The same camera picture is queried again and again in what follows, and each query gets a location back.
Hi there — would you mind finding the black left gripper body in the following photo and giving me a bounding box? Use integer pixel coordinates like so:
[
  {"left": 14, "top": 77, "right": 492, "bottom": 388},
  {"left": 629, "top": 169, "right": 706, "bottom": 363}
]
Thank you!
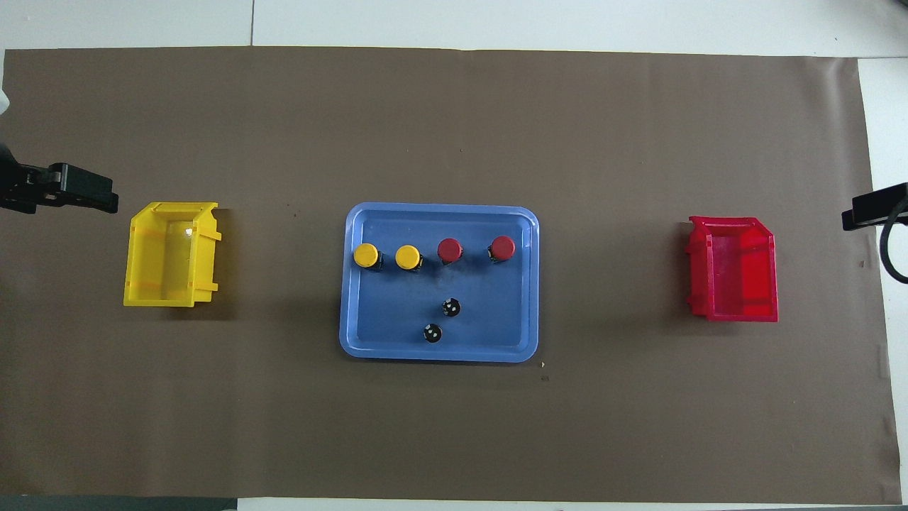
[{"left": 0, "top": 142, "right": 50, "bottom": 215}]

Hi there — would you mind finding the yellow plastic bin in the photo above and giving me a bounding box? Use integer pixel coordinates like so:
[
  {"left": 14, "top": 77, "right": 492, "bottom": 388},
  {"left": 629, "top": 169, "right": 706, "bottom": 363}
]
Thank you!
[{"left": 123, "top": 202, "right": 222, "bottom": 308}]

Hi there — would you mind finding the red plastic bin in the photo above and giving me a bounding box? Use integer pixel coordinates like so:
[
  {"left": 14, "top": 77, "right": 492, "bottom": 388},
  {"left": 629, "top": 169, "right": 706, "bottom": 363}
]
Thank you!
[{"left": 685, "top": 216, "right": 780, "bottom": 323}]

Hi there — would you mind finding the blue plastic tray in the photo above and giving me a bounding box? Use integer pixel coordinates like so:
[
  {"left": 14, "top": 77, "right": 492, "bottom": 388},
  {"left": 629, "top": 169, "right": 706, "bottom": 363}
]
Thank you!
[{"left": 339, "top": 202, "right": 540, "bottom": 364}]

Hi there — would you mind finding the brown paper table mat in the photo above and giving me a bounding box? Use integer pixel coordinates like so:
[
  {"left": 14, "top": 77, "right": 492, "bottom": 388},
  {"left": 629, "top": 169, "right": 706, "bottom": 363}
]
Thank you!
[{"left": 0, "top": 46, "right": 902, "bottom": 506}]

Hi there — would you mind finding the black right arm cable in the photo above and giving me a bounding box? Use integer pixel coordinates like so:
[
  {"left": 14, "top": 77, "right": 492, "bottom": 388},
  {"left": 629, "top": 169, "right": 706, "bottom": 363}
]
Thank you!
[{"left": 880, "top": 202, "right": 908, "bottom": 285}]

